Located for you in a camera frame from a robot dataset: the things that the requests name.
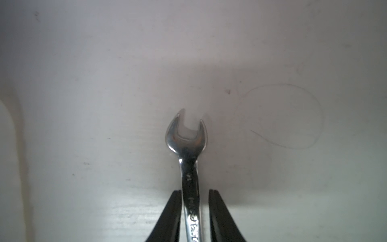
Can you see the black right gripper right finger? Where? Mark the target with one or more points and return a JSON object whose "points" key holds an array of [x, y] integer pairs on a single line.
{"points": [[223, 227]]}

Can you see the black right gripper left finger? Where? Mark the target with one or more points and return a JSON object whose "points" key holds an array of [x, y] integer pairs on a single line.
{"points": [[167, 228]]}

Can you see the silver open-end wrench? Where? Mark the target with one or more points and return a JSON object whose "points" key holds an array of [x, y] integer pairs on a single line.
{"points": [[188, 151]]}

